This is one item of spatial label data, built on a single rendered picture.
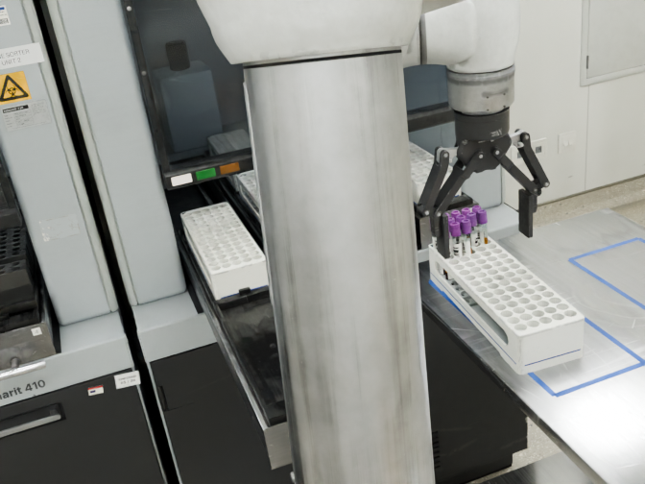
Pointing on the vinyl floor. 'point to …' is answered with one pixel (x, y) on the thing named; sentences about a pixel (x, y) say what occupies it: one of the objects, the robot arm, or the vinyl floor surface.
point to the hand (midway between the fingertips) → (485, 237)
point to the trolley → (527, 254)
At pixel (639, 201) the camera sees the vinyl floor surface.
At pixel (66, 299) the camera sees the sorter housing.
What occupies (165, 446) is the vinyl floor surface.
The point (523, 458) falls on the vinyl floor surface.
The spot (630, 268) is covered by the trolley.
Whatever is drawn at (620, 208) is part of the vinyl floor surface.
